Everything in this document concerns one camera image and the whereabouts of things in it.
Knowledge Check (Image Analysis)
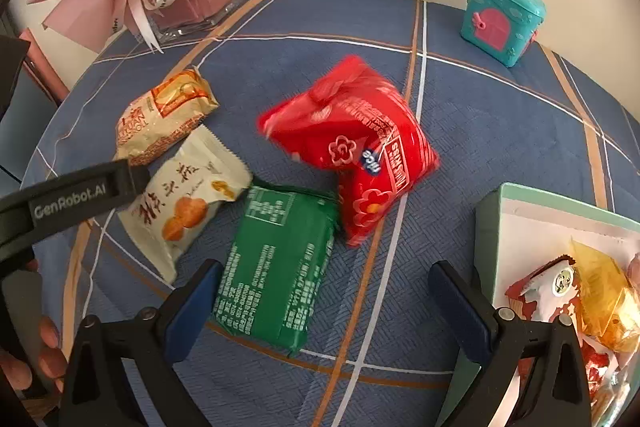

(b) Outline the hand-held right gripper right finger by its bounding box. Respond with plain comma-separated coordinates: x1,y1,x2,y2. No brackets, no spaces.
427,260,593,427

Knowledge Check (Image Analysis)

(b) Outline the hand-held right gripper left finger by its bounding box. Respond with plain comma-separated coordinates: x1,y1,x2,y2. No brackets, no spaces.
59,259,225,427

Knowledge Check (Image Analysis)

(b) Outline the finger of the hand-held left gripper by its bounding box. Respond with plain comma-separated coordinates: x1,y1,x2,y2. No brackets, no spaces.
111,158,151,198

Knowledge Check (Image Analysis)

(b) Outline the white orange cookie packet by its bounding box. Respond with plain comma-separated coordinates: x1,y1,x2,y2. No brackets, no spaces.
117,127,253,285

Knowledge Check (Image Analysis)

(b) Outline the green snack packet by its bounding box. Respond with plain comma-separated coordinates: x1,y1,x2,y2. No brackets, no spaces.
212,184,341,355

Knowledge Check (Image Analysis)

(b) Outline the white box with green rim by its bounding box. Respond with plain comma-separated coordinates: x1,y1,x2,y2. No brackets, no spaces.
472,183,640,427

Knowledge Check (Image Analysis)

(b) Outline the yellow bread packet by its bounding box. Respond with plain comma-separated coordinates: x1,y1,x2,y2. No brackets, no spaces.
570,239,640,355

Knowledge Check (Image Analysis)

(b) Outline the red flower print snack packet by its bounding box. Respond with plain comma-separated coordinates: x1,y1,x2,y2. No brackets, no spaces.
256,54,441,248

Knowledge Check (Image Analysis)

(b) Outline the person's left hand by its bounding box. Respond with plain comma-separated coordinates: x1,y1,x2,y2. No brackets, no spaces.
0,314,68,408

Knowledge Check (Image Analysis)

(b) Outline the beige orange snack packet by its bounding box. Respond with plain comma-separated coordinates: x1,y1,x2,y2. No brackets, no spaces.
115,67,221,166

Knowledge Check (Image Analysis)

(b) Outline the dark grey cabinet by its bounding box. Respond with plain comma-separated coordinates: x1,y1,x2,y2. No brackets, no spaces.
0,97,51,188

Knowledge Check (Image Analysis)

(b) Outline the brown white snack packet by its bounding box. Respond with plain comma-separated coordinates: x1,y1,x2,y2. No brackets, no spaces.
505,257,621,403

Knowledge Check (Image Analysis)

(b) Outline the blue plaid tablecloth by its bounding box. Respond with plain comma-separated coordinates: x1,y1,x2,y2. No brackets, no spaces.
20,0,640,427

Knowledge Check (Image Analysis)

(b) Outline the teal toy house box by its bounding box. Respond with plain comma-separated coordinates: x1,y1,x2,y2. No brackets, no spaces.
461,0,547,68

